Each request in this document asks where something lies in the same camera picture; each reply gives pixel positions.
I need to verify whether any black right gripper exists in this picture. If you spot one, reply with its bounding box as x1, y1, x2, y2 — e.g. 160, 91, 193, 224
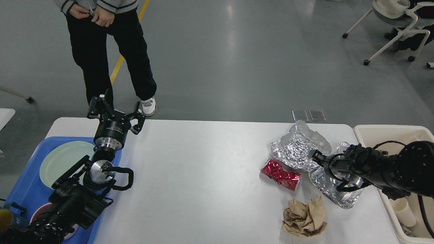
308, 149, 363, 190

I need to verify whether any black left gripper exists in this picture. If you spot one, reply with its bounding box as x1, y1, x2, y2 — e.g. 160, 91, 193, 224
87, 89, 146, 151

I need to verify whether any aluminium foil sheet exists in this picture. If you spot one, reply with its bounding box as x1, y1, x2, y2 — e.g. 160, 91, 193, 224
270, 120, 332, 172

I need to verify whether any crushed red can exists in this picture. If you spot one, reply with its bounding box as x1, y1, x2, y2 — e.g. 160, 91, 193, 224
260, 159, 301, 191

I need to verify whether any aluminium foil tray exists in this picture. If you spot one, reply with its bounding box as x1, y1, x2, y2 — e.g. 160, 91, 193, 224
309, 162, 363, 209

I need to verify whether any brown paper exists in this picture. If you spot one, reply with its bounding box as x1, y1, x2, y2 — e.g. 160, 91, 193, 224
281, 196, 327, 237

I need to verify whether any light green plate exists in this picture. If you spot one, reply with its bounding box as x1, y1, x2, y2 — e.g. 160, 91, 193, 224
39, 141, 94, 189

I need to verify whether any white paper cup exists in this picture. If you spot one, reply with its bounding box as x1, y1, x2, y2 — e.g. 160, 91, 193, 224
389, 198, 417, 227

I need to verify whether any pink mug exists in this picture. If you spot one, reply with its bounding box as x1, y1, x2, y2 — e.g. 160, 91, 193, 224
31, 203, 78, 240

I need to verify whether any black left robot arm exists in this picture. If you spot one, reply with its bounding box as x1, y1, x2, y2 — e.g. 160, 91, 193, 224
1, 90, 146, 244

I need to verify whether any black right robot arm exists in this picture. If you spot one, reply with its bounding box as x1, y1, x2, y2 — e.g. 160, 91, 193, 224
308, 141, 434, 236

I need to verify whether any white chair left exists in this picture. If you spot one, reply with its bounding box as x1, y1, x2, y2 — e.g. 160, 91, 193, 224
0, 85, 35, 104

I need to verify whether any white chair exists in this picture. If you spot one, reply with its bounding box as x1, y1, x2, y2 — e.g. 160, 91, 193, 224
342, 0, 433, 65
0, 85, 35, 104

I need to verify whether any person in grey sweater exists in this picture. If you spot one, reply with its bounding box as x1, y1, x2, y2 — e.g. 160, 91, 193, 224
53, 0, 157, 117

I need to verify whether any beige waste bin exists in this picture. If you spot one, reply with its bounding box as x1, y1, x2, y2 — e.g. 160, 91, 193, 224
353, 125, 434, 244

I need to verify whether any small white side table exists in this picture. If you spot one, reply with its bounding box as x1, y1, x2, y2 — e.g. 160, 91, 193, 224
0, 108, 16, 131

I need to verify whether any blue HOME mug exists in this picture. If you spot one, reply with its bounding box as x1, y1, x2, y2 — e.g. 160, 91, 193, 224
0, 202, 29, 231

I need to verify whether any white chair right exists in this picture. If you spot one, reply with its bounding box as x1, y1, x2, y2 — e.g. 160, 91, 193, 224
342, 0, 433, 65

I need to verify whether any seated person in black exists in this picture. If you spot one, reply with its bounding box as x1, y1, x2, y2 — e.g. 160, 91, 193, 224
393, 0, 434, 51

